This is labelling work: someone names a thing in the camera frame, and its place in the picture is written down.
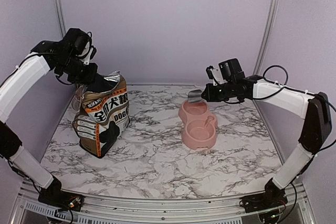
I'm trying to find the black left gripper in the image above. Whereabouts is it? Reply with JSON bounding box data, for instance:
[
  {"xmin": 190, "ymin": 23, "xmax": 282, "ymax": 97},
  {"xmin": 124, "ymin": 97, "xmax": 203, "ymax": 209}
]
[{"xmin": 56, "ymin": 52, "xmax": 97, "ymax": 83}]

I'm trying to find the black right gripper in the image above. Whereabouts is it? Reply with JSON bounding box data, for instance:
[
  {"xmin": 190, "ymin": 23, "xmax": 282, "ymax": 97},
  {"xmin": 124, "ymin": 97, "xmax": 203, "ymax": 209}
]
[{"xmin": 201, "ymin": 80, "xmax": 235, "ymax": 102}]

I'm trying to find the silver metal scoop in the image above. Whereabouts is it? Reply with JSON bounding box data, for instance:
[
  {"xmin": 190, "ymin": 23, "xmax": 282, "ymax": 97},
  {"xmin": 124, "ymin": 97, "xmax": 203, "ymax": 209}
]
[{"xmin": 187, "ymin": 89, "xmax": 203, "ymax": 103}]

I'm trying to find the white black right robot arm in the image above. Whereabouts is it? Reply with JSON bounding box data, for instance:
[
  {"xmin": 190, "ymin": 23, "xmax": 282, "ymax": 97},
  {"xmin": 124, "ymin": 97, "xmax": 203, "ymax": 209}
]
[{"xmin": 201, "ymin": 58, "xmax": 335, "ymax": 212}]

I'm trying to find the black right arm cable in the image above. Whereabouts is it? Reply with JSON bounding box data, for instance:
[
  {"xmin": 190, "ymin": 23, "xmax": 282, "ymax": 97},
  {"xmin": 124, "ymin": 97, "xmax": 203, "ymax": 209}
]
[{"xmin": 223, "ymin": 64, "xmax": 336, "ymax": 151}]

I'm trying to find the front aluminium frame rail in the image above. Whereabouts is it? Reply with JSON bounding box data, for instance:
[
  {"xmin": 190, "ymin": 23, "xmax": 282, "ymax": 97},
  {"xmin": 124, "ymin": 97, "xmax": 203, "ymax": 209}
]
[{"xmin": 9, "ymin": 181, "xmax": 315, "ymax": 223}]

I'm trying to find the pink double pet bowl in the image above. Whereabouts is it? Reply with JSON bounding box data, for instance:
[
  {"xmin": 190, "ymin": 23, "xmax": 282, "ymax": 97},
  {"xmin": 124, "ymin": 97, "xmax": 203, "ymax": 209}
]
[{"xmin": 179, "ymin": 100, "xmax": 218, "ymax": 150}]

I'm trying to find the right aluminium frame post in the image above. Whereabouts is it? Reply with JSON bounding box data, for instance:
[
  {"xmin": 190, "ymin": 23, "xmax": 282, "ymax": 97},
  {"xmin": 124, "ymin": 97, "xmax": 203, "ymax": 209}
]
[{"xmin": 253, "ymin": 0, "xmax": 279, "ymax": 74}]

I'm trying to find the red patterned ceramic bowl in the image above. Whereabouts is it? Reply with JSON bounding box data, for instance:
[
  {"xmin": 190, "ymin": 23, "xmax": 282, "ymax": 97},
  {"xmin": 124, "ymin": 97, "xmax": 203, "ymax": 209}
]
[{"xmin": 75, "ymin": 85, "xmax": 86, "ymax": 103}]

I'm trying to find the left aluminium frame post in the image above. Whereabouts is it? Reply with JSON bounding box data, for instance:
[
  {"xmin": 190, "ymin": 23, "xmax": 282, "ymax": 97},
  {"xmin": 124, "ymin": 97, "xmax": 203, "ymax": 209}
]
[{"xmin": 54, "ymin": 0, "xmax": 66, "ymax": 37}]

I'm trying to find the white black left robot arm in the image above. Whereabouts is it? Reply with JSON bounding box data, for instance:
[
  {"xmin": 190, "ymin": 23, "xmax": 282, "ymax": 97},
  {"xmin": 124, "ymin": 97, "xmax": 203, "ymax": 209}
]
[{"xmin": 1, "ymin": 28, "xmax": 98, "ymax": 211}]

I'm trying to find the aluminium frame post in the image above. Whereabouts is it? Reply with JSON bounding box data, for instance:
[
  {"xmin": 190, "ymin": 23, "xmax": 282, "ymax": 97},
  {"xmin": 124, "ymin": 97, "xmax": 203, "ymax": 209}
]
[
  {"xmin": 54, "ymin": 0, "xmax": 66, "ymax": 37},
  {"xmin": 253, "ymin": 0, "xmax": 279, "ymax": 74}
]

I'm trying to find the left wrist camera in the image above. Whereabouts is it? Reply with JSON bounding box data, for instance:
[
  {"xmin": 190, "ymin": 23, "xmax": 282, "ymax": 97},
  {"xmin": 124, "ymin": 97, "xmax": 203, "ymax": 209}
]
[{"xmin": 81, "ymin": 46, "xmax": 97, "ymax": 65}]

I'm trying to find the brown white dog food bag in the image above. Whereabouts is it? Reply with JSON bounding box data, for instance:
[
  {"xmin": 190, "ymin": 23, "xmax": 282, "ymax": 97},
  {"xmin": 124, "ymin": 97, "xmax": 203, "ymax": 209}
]
[{"xmin": 72, "ymin": 71, "xmax": 130, "ymax": 158}]

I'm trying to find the beige ceramic plate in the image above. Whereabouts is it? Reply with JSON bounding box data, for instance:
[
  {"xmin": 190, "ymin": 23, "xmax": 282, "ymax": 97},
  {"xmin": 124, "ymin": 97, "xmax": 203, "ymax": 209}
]
[{"xmin": 71, "ymin": 97, "xmax": 80, "ymax": 112}]

